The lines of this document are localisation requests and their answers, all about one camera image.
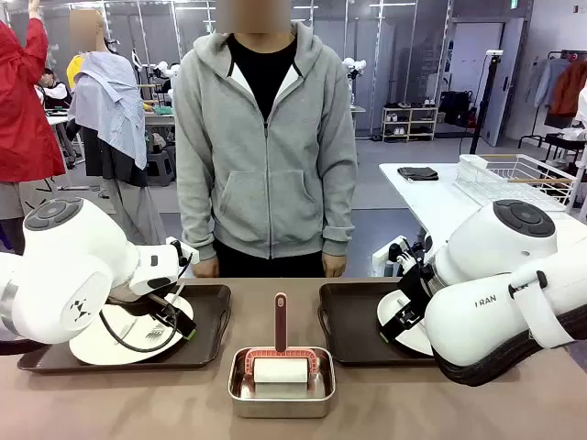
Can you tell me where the white round plate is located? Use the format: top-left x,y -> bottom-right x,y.
376,289 -> 436,358
68,292 -> 196,367

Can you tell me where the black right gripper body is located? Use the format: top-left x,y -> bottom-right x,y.
396,261 -> 436,318

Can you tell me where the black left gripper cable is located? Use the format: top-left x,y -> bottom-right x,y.
98,254 -> 190,354

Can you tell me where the figure in striped blue shirt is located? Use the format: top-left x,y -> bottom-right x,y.
66,8 -> 167,247

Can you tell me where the hanging orange jacket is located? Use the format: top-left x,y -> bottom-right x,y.
548,59 -> 587,118

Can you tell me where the white side table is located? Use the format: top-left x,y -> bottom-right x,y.
373,162 -> 587,277

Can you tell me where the person right hand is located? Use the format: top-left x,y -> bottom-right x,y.
194,258 -> 222,280

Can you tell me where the rectangular steel container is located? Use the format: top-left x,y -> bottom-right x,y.
227,346 -> 337,421

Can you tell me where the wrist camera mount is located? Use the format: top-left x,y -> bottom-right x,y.
373,233 -> 436,277
164,236 -> 201,268

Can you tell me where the white wire dish rack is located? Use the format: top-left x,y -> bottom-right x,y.
453,154 -> 580,213

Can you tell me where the shoe rack with shoes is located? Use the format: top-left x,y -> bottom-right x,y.
381,104 -> 440,143

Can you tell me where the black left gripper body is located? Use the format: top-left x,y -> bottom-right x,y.
107,292 -> 161,318

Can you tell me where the gray plastic stool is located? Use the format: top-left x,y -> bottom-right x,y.
146,150 -> 178,187

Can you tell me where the person right forearm gray sleeve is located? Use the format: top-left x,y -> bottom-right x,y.
176,182 -> 219,265

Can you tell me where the dark brown serving tray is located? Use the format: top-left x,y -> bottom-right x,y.
17,283 -> 233,375
318,281 -> 442,368

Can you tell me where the hanging pale blue shirt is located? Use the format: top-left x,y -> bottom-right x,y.
533,57 -> 570,110

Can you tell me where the black clothes rack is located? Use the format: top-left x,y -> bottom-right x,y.
517,49 -> 587,149

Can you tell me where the folded dark gray cloth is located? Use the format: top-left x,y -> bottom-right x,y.
397,166 -> 440,182

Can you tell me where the black bag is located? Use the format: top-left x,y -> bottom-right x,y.
438,90 -> 474,127

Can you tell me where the red handled lint roller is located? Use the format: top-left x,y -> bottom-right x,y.
241,291 -> 321,400

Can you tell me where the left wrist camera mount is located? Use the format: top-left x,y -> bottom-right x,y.
164,236 -> 201,268

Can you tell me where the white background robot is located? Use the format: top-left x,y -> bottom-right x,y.
341,57 -> 368,107
150,59 -> 183,101

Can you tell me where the person left hand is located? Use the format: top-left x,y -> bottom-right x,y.
321,253 -> 348,278

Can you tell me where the person left forearm gray sleeve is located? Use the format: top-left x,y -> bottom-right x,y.
320,182 -> 359,259

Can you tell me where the seated person in black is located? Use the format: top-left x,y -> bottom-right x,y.
36,67 -> 74,110

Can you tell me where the person in gray hoodie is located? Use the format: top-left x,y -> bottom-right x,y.
172,0 -> 359,280

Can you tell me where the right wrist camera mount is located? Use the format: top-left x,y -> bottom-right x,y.
373,233 -> 436,277

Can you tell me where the person in red jacket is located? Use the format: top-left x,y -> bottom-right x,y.
0,0 -> 68,256

